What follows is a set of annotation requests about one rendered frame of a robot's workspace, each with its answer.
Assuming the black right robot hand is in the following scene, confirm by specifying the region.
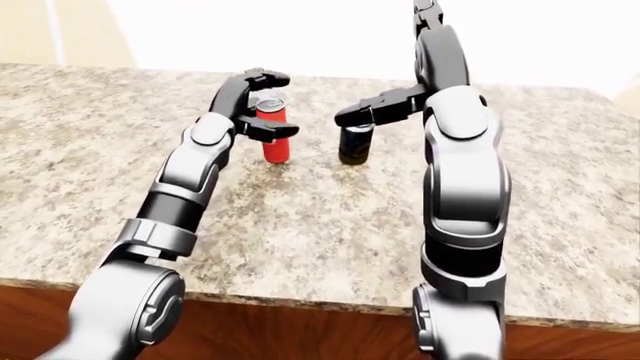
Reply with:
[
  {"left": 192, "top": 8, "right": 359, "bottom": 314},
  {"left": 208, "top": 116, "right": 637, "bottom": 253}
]
[{"left": 333, "top": 0, "right": 472, "bottom": 128}]

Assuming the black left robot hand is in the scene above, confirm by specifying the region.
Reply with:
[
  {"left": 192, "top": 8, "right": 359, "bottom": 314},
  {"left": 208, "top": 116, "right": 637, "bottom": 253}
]
[{"left": 208, "top": 67, "right": 301, "bottom": 145}]

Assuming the red drink can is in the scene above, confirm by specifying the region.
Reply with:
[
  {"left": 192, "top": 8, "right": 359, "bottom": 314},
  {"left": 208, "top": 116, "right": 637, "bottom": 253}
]
[{"left": 254, "top": 95, "right": 293, "bottom": 165}]

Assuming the black drink can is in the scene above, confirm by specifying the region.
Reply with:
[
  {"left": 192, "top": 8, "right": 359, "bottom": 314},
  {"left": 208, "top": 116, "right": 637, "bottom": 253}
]
[{"left": 338, "top": 123, "right": 375, "bottom": 167}]

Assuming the wooden counter cabinet front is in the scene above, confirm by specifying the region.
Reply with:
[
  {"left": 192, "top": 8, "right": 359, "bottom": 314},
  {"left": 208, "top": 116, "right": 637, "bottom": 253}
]
[{"left": 0, "top": 284, "right": 640, "bottom": 360}]

